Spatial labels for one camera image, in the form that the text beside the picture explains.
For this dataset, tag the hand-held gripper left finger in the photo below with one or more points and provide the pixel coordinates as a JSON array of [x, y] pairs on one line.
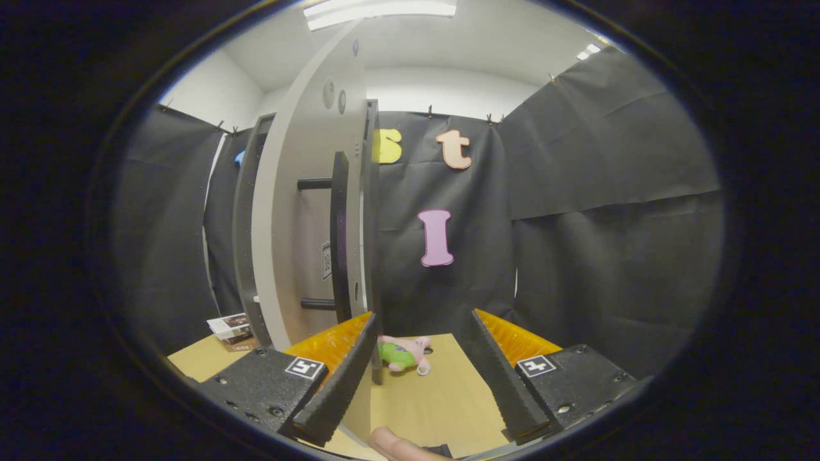
[[336, 384]]

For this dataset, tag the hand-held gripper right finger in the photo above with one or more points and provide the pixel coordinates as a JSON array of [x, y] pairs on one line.
[[503, 384]]

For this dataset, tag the beige shoe cabinet door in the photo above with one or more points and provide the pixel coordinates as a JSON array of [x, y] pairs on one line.
[[288, 243]]

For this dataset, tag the grey shoe cabinet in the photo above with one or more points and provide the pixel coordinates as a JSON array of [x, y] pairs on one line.
[[243, 224]]

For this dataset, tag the pink and green plush toy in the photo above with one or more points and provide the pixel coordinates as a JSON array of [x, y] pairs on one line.
[[403, 353]]

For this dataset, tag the brown flat box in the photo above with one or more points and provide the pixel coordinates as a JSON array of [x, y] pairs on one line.
[[240, 346]]

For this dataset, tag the white book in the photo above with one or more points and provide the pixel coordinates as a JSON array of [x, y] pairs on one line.
[[229, 325]]

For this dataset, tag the black backdrop cloth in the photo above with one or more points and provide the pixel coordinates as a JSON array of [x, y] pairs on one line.
[[576, 256]]

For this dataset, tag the small ceiling light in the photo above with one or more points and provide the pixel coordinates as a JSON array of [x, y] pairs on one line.
[[589, 52]]

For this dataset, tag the long ceiling light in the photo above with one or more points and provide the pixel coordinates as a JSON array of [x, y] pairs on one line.
[[381, 11]]

